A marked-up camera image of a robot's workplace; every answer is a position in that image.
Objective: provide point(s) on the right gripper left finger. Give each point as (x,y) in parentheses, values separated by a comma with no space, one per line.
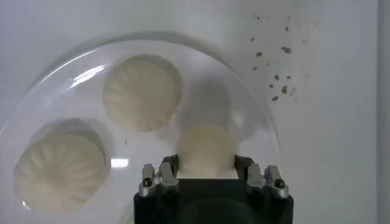
(164,179)

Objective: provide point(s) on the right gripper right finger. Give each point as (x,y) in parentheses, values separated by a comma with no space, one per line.
(262,179)

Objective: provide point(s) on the white steamed baozi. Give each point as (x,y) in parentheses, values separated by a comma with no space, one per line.
(59,172)
(141,92)
(207,149)

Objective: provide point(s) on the white round plate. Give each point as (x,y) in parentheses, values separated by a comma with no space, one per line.
(61,103)

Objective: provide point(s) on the dark crumb specks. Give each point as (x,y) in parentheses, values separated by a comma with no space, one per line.
(285,49)

